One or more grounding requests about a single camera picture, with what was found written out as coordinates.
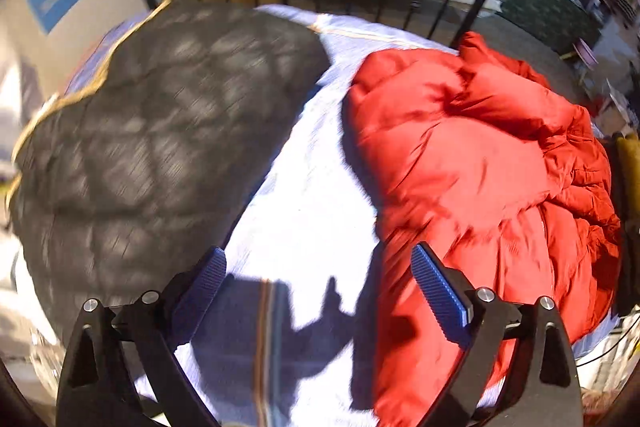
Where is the green patterned table cover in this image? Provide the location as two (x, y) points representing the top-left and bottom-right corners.
(500, 0), (601, 52)

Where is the red puffer jacket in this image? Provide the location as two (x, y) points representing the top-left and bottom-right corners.
(342, 32), (623, 427)

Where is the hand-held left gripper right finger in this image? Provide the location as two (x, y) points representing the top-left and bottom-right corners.
(411, 242), (585, 427)

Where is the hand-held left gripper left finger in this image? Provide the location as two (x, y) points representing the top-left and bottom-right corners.
(55, 246), (228, 427)

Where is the white bed sheet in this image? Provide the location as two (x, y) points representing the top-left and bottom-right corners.
(65, 4), (621, 427)

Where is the black quilted jacket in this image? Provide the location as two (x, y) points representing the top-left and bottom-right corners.
(5, 0), (331, 343)

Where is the pink stool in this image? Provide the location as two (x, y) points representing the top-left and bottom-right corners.
(572, 39), (599, 68)

